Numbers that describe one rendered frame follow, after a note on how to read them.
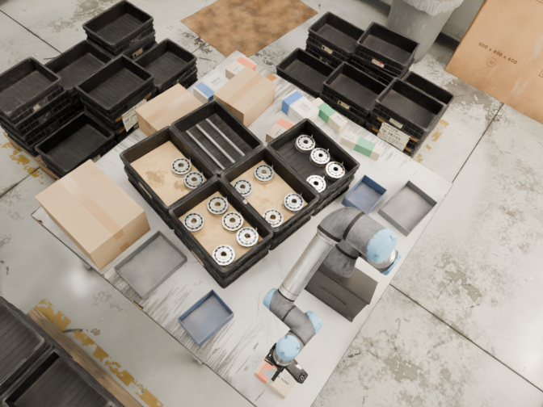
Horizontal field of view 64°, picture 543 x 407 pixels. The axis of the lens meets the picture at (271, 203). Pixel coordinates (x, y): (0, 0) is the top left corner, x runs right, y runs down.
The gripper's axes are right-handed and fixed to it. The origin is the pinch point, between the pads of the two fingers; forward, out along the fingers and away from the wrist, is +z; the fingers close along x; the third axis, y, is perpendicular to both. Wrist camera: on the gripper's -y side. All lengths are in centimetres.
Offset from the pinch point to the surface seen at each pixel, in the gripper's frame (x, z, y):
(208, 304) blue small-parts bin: -4.9, 16.6, 43.2
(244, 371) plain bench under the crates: 7.4, 17.2, 12.3
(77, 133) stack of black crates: -48, 59, 198
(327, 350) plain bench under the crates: -22.5, 17.2, -11.6
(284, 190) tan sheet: -71, 4, 50
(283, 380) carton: 1.6, 9.7, -3.2
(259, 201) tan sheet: -57, 4, 55
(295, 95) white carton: -130, 8, 85
